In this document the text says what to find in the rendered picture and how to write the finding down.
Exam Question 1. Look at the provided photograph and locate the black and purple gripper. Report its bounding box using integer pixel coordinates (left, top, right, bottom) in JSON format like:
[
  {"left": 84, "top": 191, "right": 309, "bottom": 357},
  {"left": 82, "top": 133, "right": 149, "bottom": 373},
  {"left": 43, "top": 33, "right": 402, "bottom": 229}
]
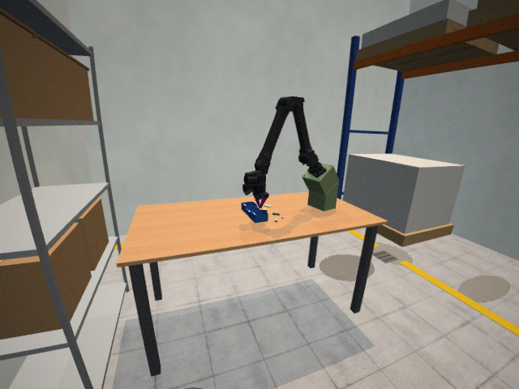
[{"left": 252, "top": 184, "right": 269, "bottom": 208}]

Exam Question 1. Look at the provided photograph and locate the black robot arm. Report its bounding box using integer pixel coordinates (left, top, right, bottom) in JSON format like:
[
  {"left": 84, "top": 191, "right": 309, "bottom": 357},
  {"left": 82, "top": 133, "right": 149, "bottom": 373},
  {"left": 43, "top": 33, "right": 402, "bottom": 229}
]
[{"left": 242, "top": 96, "right": 327, "bottom": 195}]

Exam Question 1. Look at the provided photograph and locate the blue rack of bins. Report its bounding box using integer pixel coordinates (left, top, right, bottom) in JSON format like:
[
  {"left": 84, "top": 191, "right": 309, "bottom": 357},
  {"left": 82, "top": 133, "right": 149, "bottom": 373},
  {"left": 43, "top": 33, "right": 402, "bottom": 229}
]
[{"left": 241, "top": 201, "right": 268, "bottom": 223}]

